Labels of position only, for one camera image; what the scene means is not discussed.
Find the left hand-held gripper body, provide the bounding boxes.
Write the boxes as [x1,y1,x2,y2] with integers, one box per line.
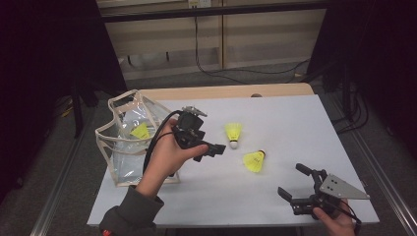
[171,105,210,150]

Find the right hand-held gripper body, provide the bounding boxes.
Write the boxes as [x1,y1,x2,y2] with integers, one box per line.
[289,168,371,220]

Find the yellow shuttlecock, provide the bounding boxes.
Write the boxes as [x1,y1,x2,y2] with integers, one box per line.
[224,122,244,150]
[129,122,151,141]
[242,149,267,174]

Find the clear bag with beige trim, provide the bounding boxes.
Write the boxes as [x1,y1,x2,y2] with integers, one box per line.
[94,88,185,188]

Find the person's left hand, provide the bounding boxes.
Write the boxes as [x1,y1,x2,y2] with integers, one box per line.
[136,117,209,200]

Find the person's right hand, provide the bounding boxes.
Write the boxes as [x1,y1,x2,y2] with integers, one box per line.
[312,199,357,236]

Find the black metal stand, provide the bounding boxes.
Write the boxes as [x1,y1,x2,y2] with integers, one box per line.
[70,78,99,139]

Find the light wooden cabinet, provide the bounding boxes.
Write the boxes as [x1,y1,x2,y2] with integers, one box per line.
[97,0,328,82]

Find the black metal bar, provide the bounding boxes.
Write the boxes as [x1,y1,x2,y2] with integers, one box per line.
[99,1,328,24]

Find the white power socket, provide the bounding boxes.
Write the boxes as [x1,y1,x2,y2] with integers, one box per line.
[187,0,212,9]

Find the black curtain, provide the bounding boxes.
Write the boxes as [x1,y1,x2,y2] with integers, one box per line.
[308,0,417,155]
[0,0,127,198]

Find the right hand-held gripper cable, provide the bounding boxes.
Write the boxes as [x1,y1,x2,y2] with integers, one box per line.
[328,196,363,236]

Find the hand-held gripper cable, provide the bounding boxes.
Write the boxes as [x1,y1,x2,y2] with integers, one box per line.
[328,196,363,236]
[143,109,183,177]

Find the aluminium rail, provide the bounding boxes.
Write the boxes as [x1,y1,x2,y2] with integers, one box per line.
[29,107,96,236]
[330,94,417,236]

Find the left hand-held gripper cable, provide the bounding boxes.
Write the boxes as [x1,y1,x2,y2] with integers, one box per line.
[143,109,183,177]

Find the bundle of black cables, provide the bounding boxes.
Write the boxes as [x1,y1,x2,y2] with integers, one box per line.
[330,82,370,135]

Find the yellow cable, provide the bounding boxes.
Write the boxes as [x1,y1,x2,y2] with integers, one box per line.
[60,97,74,118]

